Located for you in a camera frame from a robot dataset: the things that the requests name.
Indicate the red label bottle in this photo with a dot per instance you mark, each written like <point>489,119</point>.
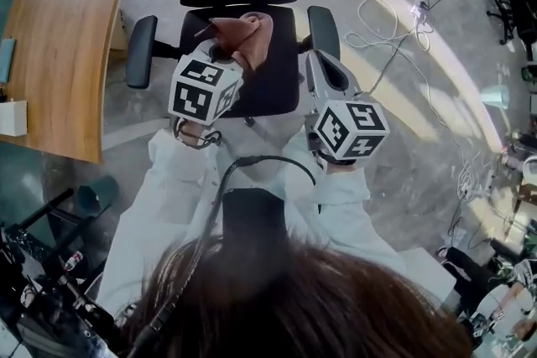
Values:
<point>74,260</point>

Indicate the white box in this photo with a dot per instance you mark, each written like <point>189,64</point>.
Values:
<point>12,117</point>

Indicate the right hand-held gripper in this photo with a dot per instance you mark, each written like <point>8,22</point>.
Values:
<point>335,126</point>

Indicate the black office chair armrest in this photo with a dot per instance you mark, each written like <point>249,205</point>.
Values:
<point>140,54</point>
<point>323,25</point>

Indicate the teal notebook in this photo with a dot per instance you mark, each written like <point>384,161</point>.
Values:
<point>6,58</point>

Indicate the black swivel chair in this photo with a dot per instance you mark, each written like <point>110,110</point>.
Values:
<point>520,17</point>

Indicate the light teal bucket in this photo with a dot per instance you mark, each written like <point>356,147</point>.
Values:
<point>496,97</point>

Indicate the white panel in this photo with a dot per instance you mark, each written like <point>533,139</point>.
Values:
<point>423,272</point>

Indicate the dark teal waste bin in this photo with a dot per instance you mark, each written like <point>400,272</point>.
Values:
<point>98,197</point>

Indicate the person's grey shirt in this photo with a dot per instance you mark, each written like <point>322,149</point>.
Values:
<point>260,138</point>

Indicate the white power strip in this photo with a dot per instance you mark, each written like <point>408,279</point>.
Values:
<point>418,10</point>

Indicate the brown cloth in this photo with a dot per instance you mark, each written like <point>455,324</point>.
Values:
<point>251,37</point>

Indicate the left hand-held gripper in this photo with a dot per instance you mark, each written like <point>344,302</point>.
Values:
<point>191,96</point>

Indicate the black chest pack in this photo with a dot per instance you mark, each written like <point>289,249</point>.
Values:
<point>251,218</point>

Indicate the person's right forearm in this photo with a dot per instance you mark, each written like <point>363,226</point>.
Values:
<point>348,205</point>

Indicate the black equipment rack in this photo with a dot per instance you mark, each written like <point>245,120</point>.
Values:
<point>46,306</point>

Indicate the person's left forearm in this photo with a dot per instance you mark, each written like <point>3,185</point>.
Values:
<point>168,188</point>

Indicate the black office chair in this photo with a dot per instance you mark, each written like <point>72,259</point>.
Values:
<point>272,88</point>

